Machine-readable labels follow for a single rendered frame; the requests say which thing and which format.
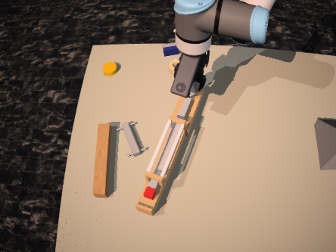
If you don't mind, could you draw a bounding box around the grey bar with cross pins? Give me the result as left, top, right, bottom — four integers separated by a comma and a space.
117, 122, 146, 157

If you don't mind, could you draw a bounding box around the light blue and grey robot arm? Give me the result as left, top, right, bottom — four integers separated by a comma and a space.
170, 0, 275, 98

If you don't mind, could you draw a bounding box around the orange wooden plank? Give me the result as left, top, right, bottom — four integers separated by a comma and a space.
93, 123, 112, 198

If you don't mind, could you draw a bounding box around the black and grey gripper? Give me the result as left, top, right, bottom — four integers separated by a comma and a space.
174, 50, 210, 98

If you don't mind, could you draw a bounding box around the orange short cylinder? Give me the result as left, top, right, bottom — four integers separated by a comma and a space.
103, 62, 117, 76

